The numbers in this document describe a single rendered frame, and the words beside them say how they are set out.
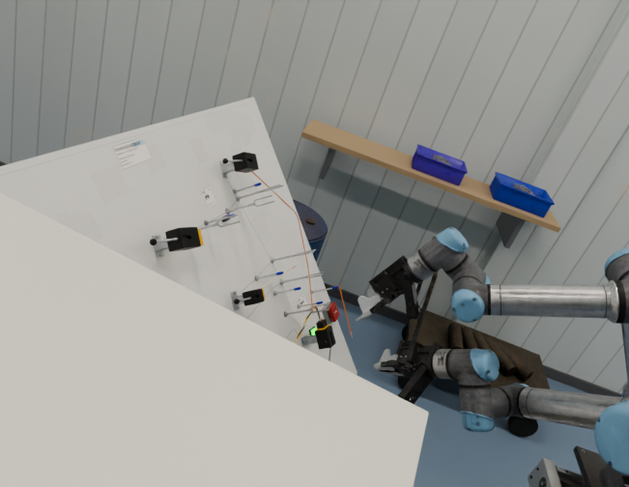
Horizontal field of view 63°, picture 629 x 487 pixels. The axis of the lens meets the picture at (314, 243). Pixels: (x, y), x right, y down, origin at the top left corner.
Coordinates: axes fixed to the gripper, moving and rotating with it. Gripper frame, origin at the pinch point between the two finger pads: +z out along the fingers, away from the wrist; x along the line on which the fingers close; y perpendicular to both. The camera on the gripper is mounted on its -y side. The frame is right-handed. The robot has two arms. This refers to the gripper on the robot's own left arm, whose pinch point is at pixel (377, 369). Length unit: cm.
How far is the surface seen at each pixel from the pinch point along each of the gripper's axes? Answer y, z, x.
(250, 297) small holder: -2.0, 2.7, 47.0
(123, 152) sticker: 8, 1, 89
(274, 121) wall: 170, 146, -8
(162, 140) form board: 19, 6, 83
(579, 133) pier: 194, -1, -115
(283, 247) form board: 24.8, 20.3, 31.8
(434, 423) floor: 30, 84, -155
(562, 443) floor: 50, 43, -233
